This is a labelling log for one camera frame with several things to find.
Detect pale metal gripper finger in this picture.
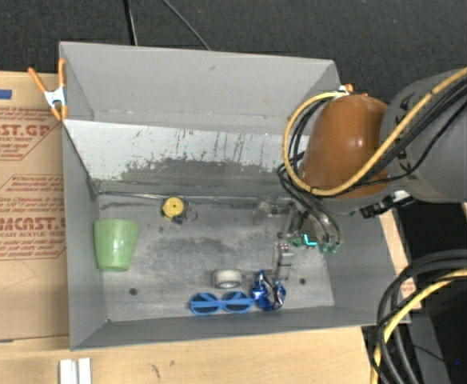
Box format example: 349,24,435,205
274,242,295,281
252,199,294,226

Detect blue crumpled foil packet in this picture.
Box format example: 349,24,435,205
251,270,288,312

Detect white tape roll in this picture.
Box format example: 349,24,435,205
211,269,245,290

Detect blue sunglasses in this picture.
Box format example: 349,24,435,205
188,290,256,316

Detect grey metal bin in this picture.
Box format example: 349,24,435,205
58,41,397,352

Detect yellow and black round gadget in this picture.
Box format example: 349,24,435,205
161,196,198,226

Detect green plastic cup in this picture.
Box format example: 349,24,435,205
94,218,141,273

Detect brown cardboard board red print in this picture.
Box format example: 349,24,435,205
0,69,71,346

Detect black cylinder on white bracket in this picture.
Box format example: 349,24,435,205
359,190,415,220

